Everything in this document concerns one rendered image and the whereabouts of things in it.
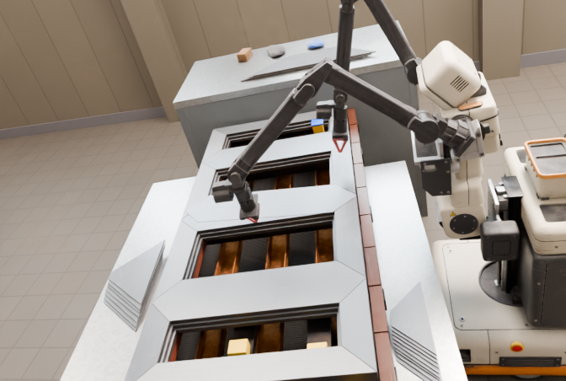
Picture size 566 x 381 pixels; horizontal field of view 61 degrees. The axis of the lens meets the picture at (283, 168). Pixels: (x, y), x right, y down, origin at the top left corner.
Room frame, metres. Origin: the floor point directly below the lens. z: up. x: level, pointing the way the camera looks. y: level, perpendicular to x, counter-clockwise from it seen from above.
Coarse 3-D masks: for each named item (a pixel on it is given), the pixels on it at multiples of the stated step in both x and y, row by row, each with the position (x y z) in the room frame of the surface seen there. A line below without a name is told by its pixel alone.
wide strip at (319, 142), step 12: (324, 132) 2.07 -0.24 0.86; (276, 144) 2.09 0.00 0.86; (288, 144) 2.05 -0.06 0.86; (300, 144) 2.02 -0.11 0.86; (312, 144) 1.99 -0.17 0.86; (324, 144) 1.96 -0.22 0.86; (216, 156) 2.13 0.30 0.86; (228, 156) 2.10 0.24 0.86; (264, 156) 2.00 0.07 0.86; (276, 156) 1.98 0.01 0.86; (288, 156) 1.95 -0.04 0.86; (216, 168) 2.02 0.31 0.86
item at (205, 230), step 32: (288, 128) 2.26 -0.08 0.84; (288, 160) 1.94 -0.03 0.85; (320, 160) 1.89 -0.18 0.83; (352, 160) 1.82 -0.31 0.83; (352, 192) 1.55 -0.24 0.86; (192, 224) 1.62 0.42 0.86; (224, 224) 1.57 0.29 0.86; (256, 224) 1.52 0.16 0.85; (288, 224) 1.49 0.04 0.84; (320, 224) 1.46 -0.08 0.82; (192, 256) 1.44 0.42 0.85; (192, 320) 1.12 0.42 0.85; (224, 320) 1.09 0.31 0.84; (256, 320) 1.07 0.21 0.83; (288, 320) 1.04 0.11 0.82; (160, 352) 1.02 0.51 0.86
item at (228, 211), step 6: (234, 198) 1.73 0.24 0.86; (222, 204) 1.71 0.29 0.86; (228, 204) 1.69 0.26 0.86; (234, 204) 1.68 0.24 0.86; (222, 210) 1.66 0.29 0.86; (228, 210) 1.65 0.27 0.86; (234, 210) 1.64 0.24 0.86; (222, 216) 1.62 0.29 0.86; (228, 216) 1.61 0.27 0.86; (234, 216) 1.60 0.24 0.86
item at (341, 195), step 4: (336, 188) 1.60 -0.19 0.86; (340, 188) 1.59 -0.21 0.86; (336, 192) 1.57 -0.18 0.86; (340, 192) 1.57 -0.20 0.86; (344, 192) 1.56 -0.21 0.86; (348, 192) 1.55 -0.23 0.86; (336, 196) 1.55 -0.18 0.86; (340, 196) 1.54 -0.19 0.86; (344, 196) 1.53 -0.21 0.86; (348, 196) 1.53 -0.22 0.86; (336, 200) 1.52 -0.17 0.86; (340, 200) 1.52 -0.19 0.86; (344, 200) 1.51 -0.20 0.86; (348, 200) 1.50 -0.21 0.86; (336, 204) 1.50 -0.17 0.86; (340, 204) 1.49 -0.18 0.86; (336, 208) 1.47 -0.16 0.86
